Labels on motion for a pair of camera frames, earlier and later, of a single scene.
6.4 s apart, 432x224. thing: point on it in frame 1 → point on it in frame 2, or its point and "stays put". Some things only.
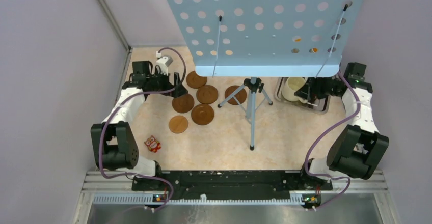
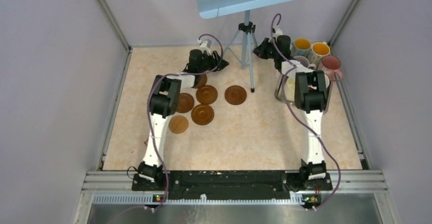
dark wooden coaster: [207, 94] stays put
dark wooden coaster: [183, 104] stays put
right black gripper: [315, 87] → [260, 50]
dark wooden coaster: [241, 96] stays put
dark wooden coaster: [202, 114] stays put
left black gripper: [179, 89] → [214, 61]
